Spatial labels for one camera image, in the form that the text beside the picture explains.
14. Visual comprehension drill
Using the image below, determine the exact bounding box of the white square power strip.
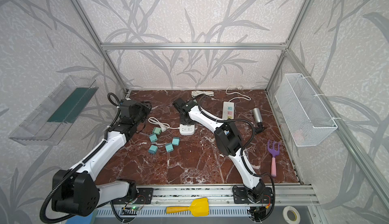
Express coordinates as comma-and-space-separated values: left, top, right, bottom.
148, 117, 196, 137

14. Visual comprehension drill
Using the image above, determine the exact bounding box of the white long power strip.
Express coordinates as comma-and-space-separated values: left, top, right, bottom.
222, 101, 235, 120

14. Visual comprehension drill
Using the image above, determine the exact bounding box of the blue power strip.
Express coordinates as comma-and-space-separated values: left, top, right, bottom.
191, 90, 214, 98

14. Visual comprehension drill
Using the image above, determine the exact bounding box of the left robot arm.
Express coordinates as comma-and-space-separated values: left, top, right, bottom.
40, 92, 152, 224

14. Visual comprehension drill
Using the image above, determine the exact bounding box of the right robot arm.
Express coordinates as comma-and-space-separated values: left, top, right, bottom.
173, 94, 265, 203

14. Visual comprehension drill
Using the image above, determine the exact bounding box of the silver hair dryer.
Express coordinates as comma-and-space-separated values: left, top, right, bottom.
252, 108, 265, 134

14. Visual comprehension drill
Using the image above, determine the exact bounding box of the purple pink toy rake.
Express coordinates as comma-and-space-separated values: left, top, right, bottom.
267, 140, 281, 177

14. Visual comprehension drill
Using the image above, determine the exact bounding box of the yellow toy shovel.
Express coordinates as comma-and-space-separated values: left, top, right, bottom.
166, 197, 210, 217

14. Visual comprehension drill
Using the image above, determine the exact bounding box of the white tape roll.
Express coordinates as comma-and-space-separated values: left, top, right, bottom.
283, 206, 301, 224

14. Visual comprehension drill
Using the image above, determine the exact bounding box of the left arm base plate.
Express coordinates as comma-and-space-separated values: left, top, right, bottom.
112, 188, 154, 205

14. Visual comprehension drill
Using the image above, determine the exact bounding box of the aluminium frame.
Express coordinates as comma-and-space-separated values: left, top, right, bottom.
57, 0, 389, 224

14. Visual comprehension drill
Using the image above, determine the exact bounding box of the clear plastic wall shelf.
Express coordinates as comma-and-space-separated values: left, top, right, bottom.
9, 76, 99, 146

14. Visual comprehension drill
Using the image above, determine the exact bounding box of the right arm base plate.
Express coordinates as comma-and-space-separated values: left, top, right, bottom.
232, 186, 273, 205

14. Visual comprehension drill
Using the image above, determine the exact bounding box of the white wire basket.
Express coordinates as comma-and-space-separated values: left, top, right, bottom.
275, 73, 338, 147

